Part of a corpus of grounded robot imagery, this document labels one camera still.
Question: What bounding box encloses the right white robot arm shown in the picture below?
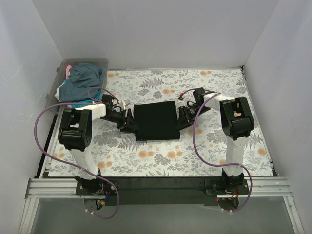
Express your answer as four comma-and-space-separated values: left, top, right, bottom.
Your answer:
178, 88, 254, 194

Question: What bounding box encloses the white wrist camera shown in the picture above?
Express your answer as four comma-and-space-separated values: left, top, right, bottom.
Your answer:
119, 99, 130, 110
178, 94, 190, 107

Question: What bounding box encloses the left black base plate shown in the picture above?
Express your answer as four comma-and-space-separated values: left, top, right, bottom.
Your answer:
75, 179, 117, 196

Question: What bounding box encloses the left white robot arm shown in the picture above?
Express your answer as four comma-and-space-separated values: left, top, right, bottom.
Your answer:
58, 95, 138, 195

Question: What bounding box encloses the aluminium frame rail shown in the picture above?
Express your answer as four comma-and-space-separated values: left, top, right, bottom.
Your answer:
19, 176, 304, 234

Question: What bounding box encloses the pink white garment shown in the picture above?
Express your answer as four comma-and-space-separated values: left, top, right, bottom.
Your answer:
65, 65, 72, 79

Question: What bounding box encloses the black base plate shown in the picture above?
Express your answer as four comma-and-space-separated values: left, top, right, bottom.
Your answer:
75, 179, 117, 196
200, 179, 250, 195

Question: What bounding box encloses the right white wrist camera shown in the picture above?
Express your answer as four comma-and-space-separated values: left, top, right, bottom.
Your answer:
178, 94, 190, 107

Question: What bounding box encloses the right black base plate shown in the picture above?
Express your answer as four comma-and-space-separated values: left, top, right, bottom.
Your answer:
200, 179, 250, 195

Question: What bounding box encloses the turquoise shirt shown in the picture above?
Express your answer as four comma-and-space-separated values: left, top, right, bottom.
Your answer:
67, 90, 101, 109

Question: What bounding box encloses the teal blue shirt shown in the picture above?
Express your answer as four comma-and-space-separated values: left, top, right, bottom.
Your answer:
55, 63, 106, 102

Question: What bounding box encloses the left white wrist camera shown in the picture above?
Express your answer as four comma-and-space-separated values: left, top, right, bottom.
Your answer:
119, 99, 130, 110

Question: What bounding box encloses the black t-shirt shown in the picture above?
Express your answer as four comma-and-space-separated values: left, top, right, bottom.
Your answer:
134, 101, 180, 141

